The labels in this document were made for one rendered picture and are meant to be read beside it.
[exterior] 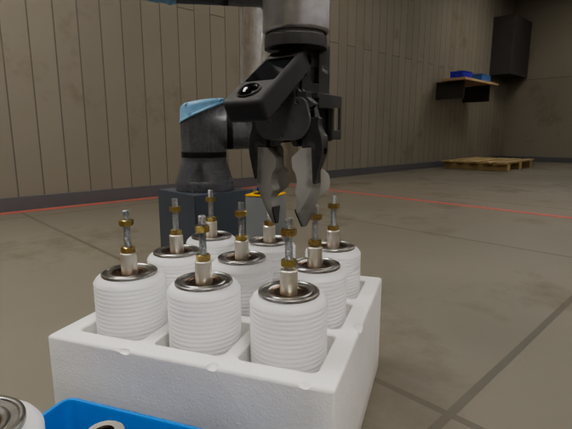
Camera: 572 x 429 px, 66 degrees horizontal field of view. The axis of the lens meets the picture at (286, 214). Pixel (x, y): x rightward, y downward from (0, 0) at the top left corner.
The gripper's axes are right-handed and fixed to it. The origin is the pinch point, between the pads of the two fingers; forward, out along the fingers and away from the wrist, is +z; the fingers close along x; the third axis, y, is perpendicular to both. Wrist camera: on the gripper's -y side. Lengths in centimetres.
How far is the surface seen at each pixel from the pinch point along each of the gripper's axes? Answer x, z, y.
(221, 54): 210, -73, 235
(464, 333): -11, 35, 57
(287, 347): -2.3, 14.7, -3.4
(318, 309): -4.6, 10.7, -0.2
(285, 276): -0.2, 7.4, -0.4
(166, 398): 11.0, 22.3, -9.8
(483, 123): 91, -28, 732
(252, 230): 29.2, 11.2, 32.1
